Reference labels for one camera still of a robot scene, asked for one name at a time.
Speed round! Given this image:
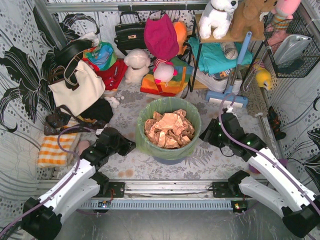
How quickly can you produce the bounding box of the brown patterned bag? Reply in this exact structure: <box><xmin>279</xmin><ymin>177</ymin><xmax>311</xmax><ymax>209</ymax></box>
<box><xmin>44</xmin><ymin>105</ymin><xmax>107</xmax><ymax>136</ymax></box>

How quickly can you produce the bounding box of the rainbow striped cloth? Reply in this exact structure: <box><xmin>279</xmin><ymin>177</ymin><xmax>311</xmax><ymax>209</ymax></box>
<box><xmin>140</xmin><ymin>57</ymin><xmax>194</xmax><ymax>97</ymax></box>

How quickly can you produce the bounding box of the black orange toy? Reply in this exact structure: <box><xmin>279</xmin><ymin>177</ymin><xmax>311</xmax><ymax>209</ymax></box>
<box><xmin>267</xmin><ymin>106</ymin><xmax>287</xmax><ymax>141</ymax></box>

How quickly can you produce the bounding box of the white plush dog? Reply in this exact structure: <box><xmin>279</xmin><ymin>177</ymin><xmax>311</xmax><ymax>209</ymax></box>
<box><xmin>199</xmin><ymin>0</ymin><xmax>239</xmax><ymax>40</ymax></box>

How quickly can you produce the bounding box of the grey patterned ball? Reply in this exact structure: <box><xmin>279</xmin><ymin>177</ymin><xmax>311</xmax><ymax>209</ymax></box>
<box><xmin>220</xmin><ymin>42</ymin><xmax>238</xmax><ymax>60</ymax></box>

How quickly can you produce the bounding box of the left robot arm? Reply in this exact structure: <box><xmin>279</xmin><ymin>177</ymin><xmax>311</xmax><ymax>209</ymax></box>
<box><xmin>21</xmin><ymin>127</ymin><xmax>136</xmax><ymax>240</ymax></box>

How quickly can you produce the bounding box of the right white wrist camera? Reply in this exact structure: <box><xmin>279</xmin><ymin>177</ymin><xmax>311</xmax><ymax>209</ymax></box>
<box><xmin>225</xmin><ymin>106</ymin><xmax>236</xmax><ymax>116</ymax></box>

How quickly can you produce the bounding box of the red cloth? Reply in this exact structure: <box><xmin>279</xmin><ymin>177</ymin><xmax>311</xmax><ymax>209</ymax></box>
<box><xmin>88</xmin><ymin>58</ymin><xmax>128</xmax><ymax>91</ymax></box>

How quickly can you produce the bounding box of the blue round trash bin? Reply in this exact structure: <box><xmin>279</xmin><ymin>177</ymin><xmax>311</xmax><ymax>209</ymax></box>
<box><xmin>153</xmin><ymin>156</ymin><xmax>185</xmax><ymax>166</ymax></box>

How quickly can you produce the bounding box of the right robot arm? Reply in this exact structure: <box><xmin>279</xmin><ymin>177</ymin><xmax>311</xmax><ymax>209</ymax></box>
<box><xmin>200</xmin><ymin>112</ymin><xmax>320</xmax><ymax>238</ymax></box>

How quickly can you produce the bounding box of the black cloth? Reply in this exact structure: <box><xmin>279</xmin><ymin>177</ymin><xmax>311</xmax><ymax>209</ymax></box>
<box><xmin>80</xmin><ymin>98</ymin><xmax>114</xmax><ymax>123</ymax></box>

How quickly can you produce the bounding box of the magenta cloth bag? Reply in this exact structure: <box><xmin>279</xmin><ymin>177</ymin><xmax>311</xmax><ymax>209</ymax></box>
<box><xmin>143</xmin><ymin>13</ymin><xmax>179</xmax><ymax>60</ymax></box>

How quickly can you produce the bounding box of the teal folded cloth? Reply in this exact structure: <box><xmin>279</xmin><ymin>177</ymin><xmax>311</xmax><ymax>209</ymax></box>
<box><xmin>188</xmin><ymin>37</ymin><xmax>253</xmax><ymax>75</ymax></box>

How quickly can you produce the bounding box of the pink foam roller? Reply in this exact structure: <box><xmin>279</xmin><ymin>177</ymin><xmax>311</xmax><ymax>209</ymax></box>
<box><xmin>77</xmin><ymin>140</ymin><xmax>91</xmax><ymax>155</ymax></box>

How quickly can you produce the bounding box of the black round hat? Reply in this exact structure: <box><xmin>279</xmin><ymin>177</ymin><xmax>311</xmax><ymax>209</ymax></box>
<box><xmin>54</xmin><ymin>39</ymin><xmax>93</xmax><ymax>67</ymax></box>

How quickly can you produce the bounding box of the white sneaker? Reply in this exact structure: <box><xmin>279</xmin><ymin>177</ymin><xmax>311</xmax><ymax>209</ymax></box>
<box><xmin>195</xmin><ymin>71</ymin><xmax>243</xmax><ymax>95</ymax></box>

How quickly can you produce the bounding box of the yellow plush duck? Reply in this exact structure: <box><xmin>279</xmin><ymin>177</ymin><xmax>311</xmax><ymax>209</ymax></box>
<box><xmin>253</xmin><ymin>61</ymin><xmax>272</xmax><ymax>91</ymax></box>

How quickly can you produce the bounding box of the orange plush toy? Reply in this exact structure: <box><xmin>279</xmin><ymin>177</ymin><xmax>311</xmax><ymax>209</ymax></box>
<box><xmin>173</xmin><ymin>21</ymin><xmax>187</xmax><ymax>55</ymax></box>

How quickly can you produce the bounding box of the green trash bag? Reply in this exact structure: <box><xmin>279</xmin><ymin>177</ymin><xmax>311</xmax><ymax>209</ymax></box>
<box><xmin>135</xmin><ymin>97</ymin><xmax>202</xmax><ymax>161</ymax></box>

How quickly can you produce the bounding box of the black leather handbag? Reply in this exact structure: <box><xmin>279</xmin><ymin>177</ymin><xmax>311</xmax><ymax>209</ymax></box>
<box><xmin>114</xmin><ymin>11</ymin><xmax>147</xmax><ymax>56</ymax></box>

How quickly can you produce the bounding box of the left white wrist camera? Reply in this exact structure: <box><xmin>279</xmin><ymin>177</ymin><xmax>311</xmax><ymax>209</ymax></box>
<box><xmin>95</xmin><ymin>128</ymin><xmax>104</xmax><ymax>136</ymax></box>

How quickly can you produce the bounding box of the silver foil pouch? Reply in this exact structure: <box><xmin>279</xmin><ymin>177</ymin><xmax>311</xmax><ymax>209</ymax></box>
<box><xmin>273</xmin><ymin>34</ymin><xmax>313</xmax><ymax>65</ymax></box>

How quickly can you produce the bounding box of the cream plush lamb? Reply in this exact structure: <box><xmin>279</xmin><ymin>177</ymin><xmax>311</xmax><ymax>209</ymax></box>
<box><xmin>124</xmin><ymin>48</ymin><xmax>151</xmax><ymax>84</ymax></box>

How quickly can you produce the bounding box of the pink plush toy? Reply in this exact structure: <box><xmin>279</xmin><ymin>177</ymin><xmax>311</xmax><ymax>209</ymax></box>
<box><xmin>267</xmin><ymin>0</ymin><xmax>301</xmax><ymax>31</ymax></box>

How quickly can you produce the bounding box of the cream canvas tote bag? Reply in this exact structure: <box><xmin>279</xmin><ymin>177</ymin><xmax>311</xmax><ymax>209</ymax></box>
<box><xmin>49</xmin><ymin>60</ymin><xmax>106</xmax><ymax>116</ymax></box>

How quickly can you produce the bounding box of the pink faced plush doll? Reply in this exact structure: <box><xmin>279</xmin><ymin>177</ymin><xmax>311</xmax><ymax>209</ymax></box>
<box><xmin>153</xmin><ymin>58</ymin><xmax>178</xmax><ymax>84</ymax></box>

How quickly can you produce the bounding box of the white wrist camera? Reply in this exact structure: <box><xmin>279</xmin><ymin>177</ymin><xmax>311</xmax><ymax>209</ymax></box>
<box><xmin>225</xmin><ymin>106</ymin><xmax>236</xmax><ymax>116</ymax></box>
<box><xmin>95</xmin><ymin>128</ymin><xmax>104</xmax><ymax>136</ymax></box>

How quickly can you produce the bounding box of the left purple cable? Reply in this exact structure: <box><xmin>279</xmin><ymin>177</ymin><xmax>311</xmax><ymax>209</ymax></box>
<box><xmin>0</xmin><ymin>125</ymin><xmax>96</xmax><ymax>233</ymax></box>

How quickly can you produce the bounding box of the crumpled brown paper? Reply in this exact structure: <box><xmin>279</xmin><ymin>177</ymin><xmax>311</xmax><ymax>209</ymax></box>
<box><xmin>144</xmin><ymin>109</ymin><xmax>196</xmax><ymax>150</ymax></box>

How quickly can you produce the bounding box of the brown teddy bear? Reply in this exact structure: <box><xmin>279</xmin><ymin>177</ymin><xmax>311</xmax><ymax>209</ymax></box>
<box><xmin>230</xmin><ymin>0</ymin><xmax>278</xmax><ymax>40</ymax></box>

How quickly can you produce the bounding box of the colourful printed bag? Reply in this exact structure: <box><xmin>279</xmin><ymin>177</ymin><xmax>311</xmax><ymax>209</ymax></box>
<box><xmin>82</xmin><ymin>41</ymin><xmax>117</xmax><ymax>72</ymax></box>

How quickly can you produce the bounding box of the black wire basket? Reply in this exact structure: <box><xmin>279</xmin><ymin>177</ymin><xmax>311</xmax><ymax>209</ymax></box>
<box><xmin>264</xmin><ymin>11</ymin><xmax>320</xmax><ymax>79</ymax></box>

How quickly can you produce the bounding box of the orange white checked towel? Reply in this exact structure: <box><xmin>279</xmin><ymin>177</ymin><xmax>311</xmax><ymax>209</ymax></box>
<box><xmin>37</xmin><ymin>133</ymin><xmax>81</xmax><ymax>168</ymax></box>

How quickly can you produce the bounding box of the blue floor sweeper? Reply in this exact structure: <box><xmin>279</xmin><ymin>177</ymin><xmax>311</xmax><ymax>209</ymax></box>
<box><xmin>205</xmin><ymin>31</ymin><xmax>252</xmax><ymax>108</ymax></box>

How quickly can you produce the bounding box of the purple cable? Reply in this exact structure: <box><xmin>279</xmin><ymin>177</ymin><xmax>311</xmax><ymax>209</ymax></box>
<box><xmin>0</xmin><ymin>125</ymin><xmax>96</xmax><ymax>233</ymax></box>
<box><xmin>217</xmin><ymin>92</ymin><xmax>320</xmax><ymax>211</ymax></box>

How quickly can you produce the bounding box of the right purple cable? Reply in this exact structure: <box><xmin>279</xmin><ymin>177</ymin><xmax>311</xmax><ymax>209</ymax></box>
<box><xmin>217</xmin><ymin>92</ymin><xmax>320</xmax><ymax>211</ymax></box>

